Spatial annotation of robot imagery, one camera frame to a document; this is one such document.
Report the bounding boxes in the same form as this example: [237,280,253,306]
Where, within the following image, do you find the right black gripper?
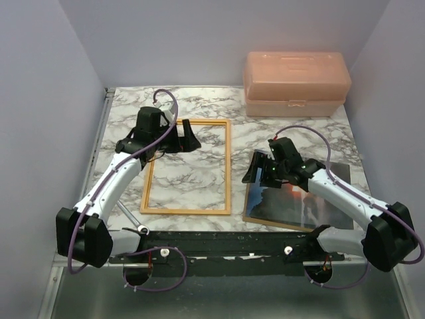
[242,151,288,189]

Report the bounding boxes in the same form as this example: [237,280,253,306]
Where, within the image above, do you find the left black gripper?
[152,119,201,154]

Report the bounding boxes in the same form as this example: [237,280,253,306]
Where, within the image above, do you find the sunset landscape photo print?
[242,169,354,231]

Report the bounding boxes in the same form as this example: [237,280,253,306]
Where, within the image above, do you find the orange wooden picture frame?
[140,118,231,216]

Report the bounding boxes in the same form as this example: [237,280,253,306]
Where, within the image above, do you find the brown cardboard backing board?
[242,182,316,231]

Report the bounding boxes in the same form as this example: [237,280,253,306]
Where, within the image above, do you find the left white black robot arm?
[56,102,201,268]

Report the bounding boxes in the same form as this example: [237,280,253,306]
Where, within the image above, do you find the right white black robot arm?
[242,138,424,272]

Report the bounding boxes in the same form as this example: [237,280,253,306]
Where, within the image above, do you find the pink translucent plastic box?
[243,51,352,118]

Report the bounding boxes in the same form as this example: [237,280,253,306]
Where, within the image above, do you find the silver ratchet wrench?
[116,200,149,235]

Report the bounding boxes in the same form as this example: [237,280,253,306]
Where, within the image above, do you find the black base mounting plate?
[109,231,344,277]

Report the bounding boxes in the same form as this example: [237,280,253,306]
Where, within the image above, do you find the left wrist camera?
[154,102,176,122]

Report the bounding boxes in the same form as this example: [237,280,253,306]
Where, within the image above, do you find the aluminium extrusion rail left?
[78,88,116,200]

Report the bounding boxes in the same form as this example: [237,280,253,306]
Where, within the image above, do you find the aluminium extrusion rail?
[78,88,116,200]
[52,257,110,268]

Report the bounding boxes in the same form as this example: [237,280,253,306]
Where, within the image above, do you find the aluminium extrusion rail front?
[52,257,110,268]

